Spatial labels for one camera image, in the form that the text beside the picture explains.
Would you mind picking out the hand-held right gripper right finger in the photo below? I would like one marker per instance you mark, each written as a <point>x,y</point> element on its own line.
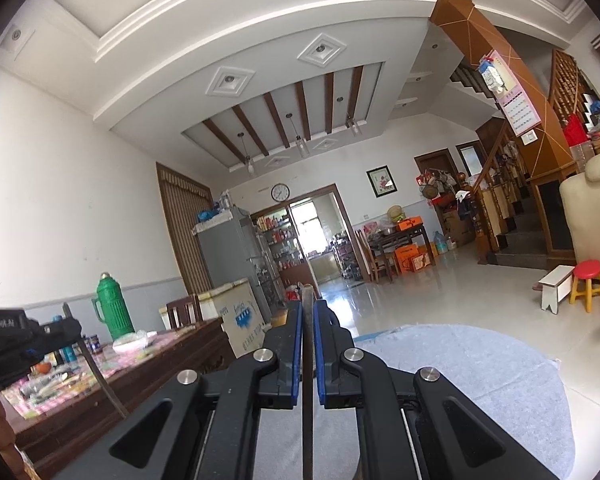
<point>320,355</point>

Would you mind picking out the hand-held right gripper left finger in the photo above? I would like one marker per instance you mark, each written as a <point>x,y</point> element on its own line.
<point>296,355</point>

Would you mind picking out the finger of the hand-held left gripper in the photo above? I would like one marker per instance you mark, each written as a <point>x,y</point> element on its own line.
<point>57,337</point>

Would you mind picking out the dark metal chopstick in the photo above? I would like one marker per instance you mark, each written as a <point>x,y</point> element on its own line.
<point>97,375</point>
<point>307,390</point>

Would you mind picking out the small dark jar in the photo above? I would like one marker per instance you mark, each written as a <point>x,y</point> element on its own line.
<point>94,344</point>

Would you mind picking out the pink checked tablecloth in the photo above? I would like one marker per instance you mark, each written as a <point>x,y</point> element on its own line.
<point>65,385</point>

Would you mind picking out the green thermos flask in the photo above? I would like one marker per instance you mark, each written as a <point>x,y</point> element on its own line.
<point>112,310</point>

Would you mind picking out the white cardboard box blue print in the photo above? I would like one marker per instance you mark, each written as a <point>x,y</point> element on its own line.
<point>240,320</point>

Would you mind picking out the white plastic bag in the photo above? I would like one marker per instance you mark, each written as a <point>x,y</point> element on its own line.
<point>132,341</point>

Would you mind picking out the dark carved wooden sideboard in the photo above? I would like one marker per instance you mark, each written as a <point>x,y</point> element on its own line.
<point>145,385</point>

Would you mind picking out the grey refrigerator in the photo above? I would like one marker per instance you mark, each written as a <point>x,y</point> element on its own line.
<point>230,260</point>

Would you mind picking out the shelf of bottles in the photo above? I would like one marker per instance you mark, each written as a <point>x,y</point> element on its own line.
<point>280,240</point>

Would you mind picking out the dark wooden chair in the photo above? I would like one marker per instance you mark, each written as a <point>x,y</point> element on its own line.
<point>185,312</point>

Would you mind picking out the orange cardboard box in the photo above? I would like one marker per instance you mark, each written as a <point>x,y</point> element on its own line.
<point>412,259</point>

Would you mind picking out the dark wooden dining table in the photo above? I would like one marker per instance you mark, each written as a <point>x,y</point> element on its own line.
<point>405,237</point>

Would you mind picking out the grey table cloth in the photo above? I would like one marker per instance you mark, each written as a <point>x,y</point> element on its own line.
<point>480,385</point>

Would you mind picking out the large water bottle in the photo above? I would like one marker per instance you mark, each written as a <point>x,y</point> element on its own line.
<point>440,243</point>

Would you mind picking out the brown slatted wooden panel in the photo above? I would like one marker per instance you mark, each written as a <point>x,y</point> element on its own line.
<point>185,230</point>

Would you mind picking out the glass pendant lamp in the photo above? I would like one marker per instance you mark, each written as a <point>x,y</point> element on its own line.
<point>354,122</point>
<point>250,162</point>
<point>301,145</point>

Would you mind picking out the wooden staircase railing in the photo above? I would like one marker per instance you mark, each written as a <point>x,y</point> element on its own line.
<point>500,200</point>

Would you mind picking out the small white bench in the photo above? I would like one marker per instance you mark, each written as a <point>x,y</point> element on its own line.
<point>555,285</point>

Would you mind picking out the red and yellow stool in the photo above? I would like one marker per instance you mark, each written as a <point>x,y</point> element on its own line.
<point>587,280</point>

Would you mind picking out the beige sofa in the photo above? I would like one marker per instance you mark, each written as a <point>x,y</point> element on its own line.
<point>590,210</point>

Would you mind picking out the round wall clock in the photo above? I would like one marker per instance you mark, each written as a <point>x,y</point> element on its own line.
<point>280,192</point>

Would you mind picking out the framed wall picture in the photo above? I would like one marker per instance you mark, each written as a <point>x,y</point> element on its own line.
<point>381,181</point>

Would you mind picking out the white wall switch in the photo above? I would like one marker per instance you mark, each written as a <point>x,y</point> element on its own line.
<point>529,137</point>

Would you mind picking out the pink wall calendar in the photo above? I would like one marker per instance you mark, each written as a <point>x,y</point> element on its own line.
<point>515,100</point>

